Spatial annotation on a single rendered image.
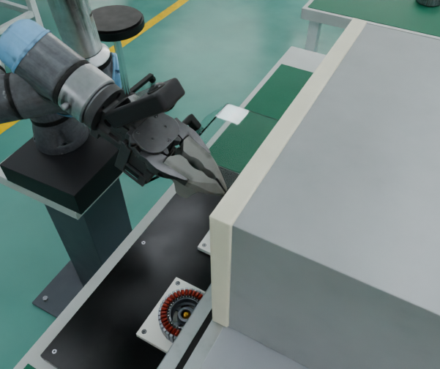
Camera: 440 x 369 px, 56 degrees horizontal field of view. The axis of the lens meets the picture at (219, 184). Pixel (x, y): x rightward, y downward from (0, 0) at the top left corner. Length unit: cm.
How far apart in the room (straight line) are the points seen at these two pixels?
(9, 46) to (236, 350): 48
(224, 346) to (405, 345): 21
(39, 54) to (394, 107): 45
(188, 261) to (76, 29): 59
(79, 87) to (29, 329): 143
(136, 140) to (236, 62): 263
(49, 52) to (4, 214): 176
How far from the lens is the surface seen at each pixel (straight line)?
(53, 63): 61
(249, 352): 53
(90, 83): 59
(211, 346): 53
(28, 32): 64
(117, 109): 56
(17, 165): 126
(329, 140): 45
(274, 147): 43
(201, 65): 313
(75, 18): 104
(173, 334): 86
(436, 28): 215
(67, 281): 195
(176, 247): 102
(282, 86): 156
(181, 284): 95
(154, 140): 56
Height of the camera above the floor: 160
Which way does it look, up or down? 47 degrees down
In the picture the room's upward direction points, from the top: straight up
